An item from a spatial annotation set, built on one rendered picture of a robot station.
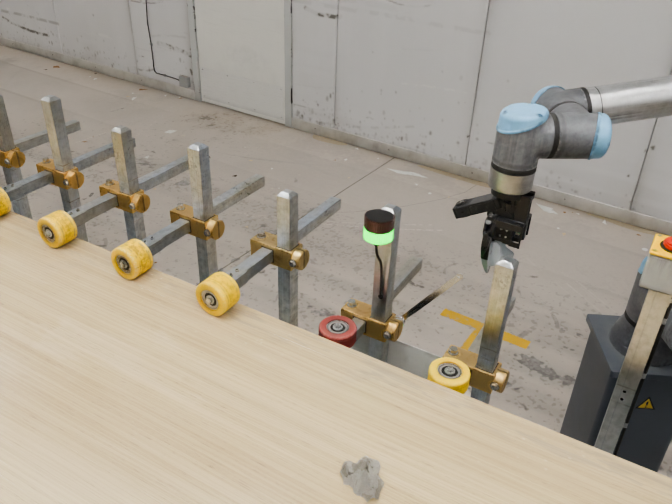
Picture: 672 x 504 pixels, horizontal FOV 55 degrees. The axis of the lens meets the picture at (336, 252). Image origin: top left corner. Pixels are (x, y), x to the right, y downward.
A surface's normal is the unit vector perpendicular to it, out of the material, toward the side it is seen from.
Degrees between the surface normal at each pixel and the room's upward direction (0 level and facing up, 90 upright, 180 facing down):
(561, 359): 0
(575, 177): 90
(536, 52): 90
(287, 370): 0
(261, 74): 90
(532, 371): 0
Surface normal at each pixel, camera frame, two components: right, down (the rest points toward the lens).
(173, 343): 0.04, -0.85
